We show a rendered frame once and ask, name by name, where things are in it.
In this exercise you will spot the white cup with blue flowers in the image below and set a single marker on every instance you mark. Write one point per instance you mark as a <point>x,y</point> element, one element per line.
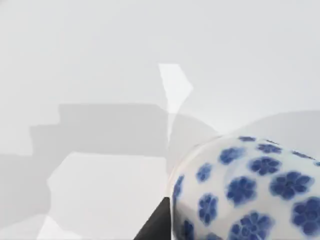
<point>245,190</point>

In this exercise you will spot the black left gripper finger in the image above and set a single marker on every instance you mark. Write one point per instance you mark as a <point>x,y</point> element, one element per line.
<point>160,222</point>

